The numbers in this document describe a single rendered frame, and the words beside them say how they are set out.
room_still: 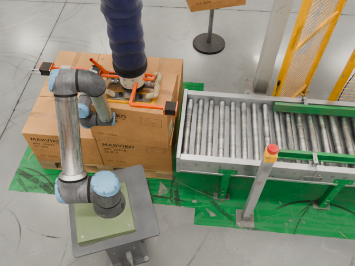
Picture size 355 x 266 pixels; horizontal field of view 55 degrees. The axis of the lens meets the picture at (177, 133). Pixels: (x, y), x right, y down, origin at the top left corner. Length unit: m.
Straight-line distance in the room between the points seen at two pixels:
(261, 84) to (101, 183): 2.29
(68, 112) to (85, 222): 0.68
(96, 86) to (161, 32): 2.83
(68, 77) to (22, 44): 3.01
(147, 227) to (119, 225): 0.16
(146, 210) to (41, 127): 1.21
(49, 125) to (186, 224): 1.37
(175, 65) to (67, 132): 1.64
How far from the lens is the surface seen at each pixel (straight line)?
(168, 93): 2.39
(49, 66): 2.52
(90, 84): 1.72
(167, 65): 3.20
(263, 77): 3.61
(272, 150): 2.05
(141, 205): 2.13
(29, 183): 3.31
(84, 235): 2.06
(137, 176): 2.23
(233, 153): 2.58
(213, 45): 4.26
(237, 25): 4.68
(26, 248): 3.05
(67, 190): 1.92
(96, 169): 3.17
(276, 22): 3.21
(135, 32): 2.02
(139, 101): 2.32
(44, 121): 2.94
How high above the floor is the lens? 2.68
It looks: 53 degrees down
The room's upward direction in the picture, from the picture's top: straight up
